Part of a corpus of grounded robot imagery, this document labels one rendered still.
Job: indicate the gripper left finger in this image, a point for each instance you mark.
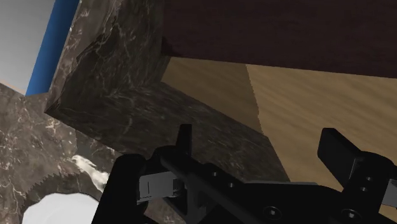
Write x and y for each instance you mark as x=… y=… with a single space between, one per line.
x=198 y=173

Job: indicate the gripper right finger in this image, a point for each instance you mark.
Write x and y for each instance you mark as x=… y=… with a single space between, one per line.
x=363 y=173

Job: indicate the white round object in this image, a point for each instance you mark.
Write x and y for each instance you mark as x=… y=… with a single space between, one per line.
x=59 y=211

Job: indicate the dark brown wooden cabinet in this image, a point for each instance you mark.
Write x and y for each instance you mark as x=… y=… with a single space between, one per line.
x=279 y=31

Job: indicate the blue upright panel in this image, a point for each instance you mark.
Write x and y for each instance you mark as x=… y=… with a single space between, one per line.
x=52 y=46

